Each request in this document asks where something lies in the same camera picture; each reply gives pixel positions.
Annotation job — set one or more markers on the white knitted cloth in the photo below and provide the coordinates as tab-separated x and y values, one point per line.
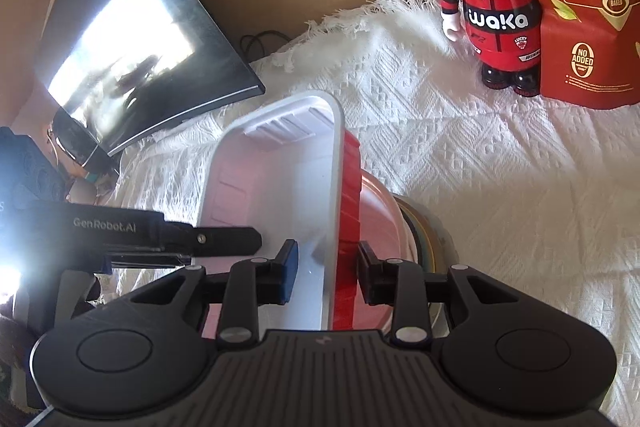
500	207

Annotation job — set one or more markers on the black curved monitor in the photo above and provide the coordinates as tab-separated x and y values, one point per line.
150	32

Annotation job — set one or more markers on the dark eyeglasses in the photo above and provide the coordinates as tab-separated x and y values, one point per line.
75	137

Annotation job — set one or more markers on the white floral bowl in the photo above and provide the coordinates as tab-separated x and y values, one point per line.
386	232

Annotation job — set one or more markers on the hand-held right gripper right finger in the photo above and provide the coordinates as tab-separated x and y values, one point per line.
371	278

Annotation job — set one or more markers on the stainless steel bowl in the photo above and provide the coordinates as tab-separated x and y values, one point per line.
434	247

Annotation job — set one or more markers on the red rectangular tray white inside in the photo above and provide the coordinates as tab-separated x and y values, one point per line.
280	187

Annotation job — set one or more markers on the red snack bag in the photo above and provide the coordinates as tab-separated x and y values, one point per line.
590	32

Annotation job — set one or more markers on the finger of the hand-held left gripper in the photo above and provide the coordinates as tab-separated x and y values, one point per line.
150	259
225	241

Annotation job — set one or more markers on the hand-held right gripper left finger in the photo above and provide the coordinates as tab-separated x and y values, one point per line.
290	268

